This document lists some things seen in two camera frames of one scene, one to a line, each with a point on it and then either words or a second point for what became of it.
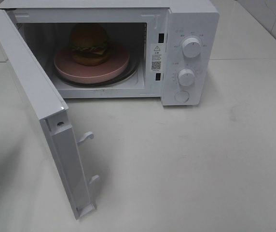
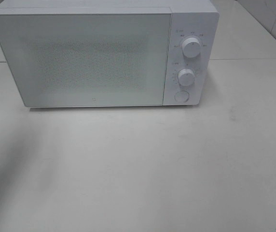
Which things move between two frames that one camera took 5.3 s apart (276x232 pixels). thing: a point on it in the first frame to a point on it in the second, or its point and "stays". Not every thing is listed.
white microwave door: [59, 123] to [106, 56]
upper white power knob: [191, 47] stays
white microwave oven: [123, 49] stays
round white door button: [182, 96] stays
